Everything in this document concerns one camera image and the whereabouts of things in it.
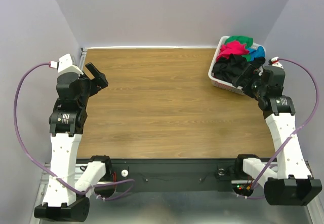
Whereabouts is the black t shirt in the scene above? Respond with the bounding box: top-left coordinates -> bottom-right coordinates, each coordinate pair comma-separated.
212,54 -> 265,87

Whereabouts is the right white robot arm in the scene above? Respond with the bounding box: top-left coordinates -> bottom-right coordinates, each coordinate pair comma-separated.
233,65 -> 322,206

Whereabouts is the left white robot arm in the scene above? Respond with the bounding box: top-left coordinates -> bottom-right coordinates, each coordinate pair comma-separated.
34,63 -> 113,222

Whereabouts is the white plastic laundry basket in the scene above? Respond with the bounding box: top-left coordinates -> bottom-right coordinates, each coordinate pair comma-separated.
208,36 -> 266,94

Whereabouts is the blue t shirt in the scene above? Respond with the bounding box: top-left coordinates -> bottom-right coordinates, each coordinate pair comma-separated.
247,46 -> 266,61

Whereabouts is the pink t shirt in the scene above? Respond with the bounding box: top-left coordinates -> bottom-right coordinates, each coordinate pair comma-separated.
216,41 -> 249,61

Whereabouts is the green t shirt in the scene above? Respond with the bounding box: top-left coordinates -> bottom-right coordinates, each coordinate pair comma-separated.
224,35 -> 254,48

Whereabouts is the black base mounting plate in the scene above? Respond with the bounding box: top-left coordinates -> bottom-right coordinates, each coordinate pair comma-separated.
75,159 -> 256,199

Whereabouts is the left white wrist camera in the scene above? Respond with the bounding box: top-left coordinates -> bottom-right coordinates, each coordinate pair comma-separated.
57,54 -> 84,75

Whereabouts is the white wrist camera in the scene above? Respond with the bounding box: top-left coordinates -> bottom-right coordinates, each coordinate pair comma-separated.
57,54 -> 84,75
268,57 -> 284,69

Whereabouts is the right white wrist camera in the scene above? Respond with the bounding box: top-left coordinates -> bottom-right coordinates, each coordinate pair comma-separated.
268,57 -> 284,69

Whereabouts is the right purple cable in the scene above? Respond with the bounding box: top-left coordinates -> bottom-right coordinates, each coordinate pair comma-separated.
236,58 -> 320,200

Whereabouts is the purple cable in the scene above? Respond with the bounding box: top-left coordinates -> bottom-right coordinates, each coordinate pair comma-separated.
236,58 -> 320,200
13,61 -> 136,201

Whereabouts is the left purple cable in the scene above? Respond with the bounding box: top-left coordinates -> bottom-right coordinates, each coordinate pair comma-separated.
13,61 -> 136,201

